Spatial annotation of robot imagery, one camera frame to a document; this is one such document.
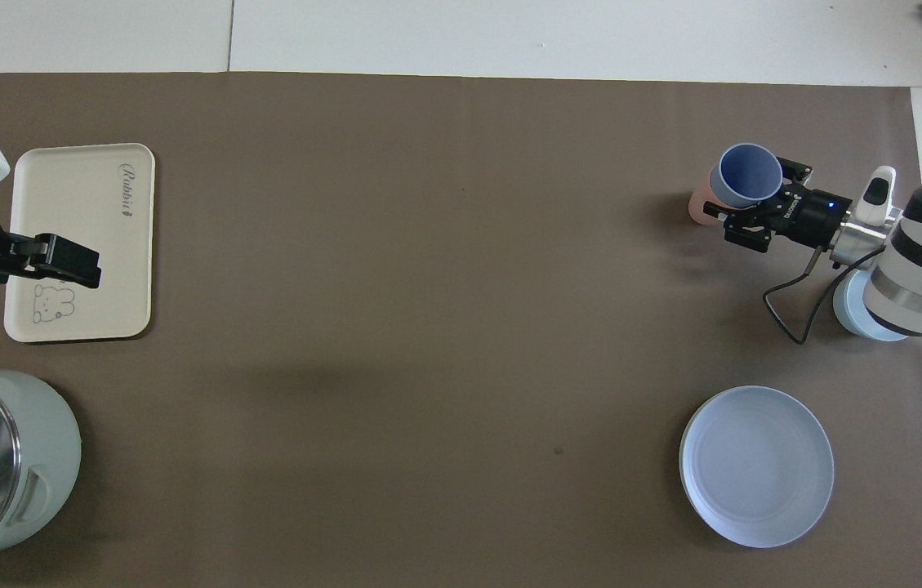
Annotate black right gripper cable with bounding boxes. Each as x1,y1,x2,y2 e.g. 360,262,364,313
763,247,888,345

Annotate blue plastic cup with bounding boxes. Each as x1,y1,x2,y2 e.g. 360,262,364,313
710,143,784,207

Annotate pale blue plate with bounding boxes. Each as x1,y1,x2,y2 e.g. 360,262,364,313
679,385,835,549

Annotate brown table mat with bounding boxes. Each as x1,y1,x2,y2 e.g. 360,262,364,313
0,71,922,588

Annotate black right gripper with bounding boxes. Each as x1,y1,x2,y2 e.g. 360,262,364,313
704,155,847,252

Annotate cream rabbit print tray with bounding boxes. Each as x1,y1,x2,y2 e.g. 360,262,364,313
3,143,156,344

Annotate light blue bowl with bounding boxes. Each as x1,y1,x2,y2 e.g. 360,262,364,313
832,269,912,342

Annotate pale green electric pot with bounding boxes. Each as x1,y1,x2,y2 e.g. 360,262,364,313
0,370,82,571

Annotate pink plastic cup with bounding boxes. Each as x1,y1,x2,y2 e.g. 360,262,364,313
688,186,728,227

